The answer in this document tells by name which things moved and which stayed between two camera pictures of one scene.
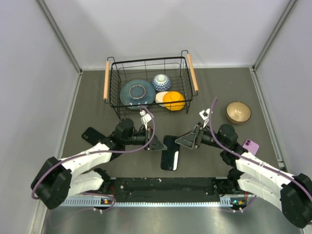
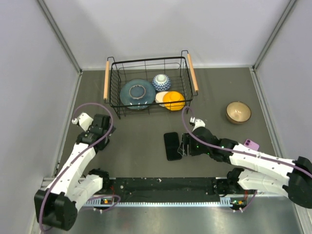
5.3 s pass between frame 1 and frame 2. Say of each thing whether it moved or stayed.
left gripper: moved
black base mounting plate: stayed
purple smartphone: stayed
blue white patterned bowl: stayed
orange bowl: stayed
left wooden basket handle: stayed
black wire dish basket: stayed
